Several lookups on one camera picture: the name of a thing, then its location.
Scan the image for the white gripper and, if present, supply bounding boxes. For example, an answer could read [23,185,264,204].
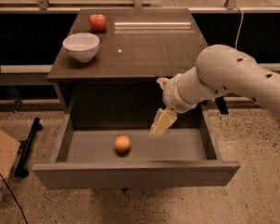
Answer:
[149,74,197,137]

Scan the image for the orange fruit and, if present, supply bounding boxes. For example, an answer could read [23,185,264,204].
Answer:
[115,135,132,152]

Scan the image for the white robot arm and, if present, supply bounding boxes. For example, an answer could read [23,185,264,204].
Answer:
[149,45,280,137]

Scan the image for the open grey top drawer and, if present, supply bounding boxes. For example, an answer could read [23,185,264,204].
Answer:
[33,107,240,189]

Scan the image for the dark grey cabinet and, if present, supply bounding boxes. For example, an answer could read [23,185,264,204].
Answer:
[48,8,207,130]

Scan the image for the white ceramic bowl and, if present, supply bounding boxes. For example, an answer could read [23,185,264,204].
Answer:
[63,33,100,63]

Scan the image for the red apple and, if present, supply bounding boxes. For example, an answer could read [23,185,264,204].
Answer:
[89,14,106,33]

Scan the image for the black metal bar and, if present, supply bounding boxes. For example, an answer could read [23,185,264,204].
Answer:
[14,118,42,178]

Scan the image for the cardboard box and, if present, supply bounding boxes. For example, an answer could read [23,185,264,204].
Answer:
[0,129,20,201]

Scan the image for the white cable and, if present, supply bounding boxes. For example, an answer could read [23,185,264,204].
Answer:
[234,6,245,50]

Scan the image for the white window ledge rail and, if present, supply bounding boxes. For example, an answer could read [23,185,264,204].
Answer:
[0,63,280,87]

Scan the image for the black cable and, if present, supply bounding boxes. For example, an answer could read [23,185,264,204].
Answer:
[0,151,30,224]

